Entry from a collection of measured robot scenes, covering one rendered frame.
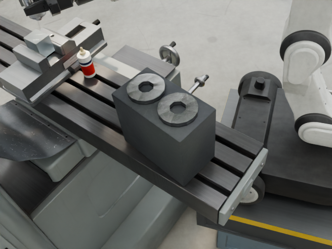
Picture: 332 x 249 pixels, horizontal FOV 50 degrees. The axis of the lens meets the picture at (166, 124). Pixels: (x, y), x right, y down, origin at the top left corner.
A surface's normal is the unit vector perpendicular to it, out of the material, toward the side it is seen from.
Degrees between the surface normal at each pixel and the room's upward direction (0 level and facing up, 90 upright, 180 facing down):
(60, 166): 90
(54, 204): 90
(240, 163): 0
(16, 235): 88
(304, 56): 90
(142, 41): 0
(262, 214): 0
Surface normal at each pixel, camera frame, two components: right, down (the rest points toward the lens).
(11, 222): 0.94, 0.18
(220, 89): -0.08, -0.63
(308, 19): -0.31, 0.76
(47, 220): 0.80, 0.42
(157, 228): 0.68, 0.10
